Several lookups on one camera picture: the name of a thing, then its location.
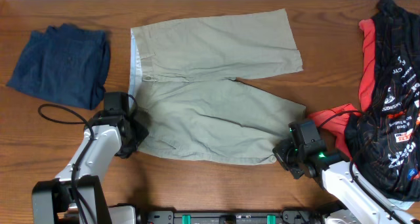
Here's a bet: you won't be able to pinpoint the khaki shorts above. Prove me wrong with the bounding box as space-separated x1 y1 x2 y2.
129 9 306 166

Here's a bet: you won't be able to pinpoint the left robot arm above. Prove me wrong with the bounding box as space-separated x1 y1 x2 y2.
31 92 149 223

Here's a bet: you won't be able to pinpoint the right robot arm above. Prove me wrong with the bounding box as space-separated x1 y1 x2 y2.
273 120 419 224

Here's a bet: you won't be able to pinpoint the red garment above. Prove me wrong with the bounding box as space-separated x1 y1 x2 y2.
308 18 376 159

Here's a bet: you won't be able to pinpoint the black printed jersey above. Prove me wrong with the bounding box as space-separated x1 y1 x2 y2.
345 0 419 202

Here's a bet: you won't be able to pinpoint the folded navy blue shorts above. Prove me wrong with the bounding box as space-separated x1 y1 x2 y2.
7 24 111 110

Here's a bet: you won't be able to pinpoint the white light blue garment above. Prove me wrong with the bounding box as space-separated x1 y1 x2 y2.
388 198 414 210

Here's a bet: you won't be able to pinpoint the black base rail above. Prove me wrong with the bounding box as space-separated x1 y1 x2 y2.
108 204 335 224

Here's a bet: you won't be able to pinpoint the left black cable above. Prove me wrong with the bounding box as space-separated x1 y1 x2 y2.
37 103 96 139

